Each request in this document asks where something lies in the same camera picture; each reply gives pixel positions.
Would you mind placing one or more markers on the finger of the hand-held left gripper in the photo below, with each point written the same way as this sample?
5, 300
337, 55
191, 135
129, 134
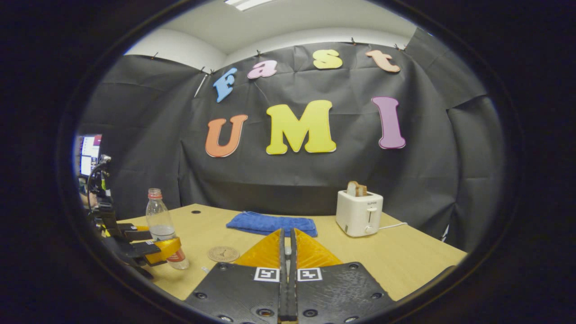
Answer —
164, 249
137, 234

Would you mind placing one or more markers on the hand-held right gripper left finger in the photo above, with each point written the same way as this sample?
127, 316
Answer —
243, 292

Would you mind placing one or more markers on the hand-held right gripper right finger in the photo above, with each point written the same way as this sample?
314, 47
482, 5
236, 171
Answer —
337, 292

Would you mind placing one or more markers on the clear plastic water bottle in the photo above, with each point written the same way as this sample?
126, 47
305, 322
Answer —
159, 220

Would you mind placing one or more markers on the round wooden coaster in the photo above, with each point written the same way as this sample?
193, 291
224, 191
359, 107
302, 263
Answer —
223, 254

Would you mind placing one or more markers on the white teacup lid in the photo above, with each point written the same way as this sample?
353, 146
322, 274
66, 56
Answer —
288, 251

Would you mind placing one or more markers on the blue folded towel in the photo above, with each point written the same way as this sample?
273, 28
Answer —
270, 223

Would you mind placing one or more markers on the computer monitor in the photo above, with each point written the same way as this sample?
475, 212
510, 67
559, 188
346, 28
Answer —
90, 155

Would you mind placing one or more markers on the white toaster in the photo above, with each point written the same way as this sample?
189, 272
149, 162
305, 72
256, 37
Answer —
357, 213

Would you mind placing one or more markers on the toast bread slice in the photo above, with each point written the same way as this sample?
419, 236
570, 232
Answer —
356, 189

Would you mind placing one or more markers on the black backdrop cloth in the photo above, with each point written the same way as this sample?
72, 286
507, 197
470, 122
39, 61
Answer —
315, 180

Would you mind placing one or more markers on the ceiling light panel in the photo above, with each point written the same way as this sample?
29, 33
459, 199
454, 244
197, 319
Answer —
247, 3

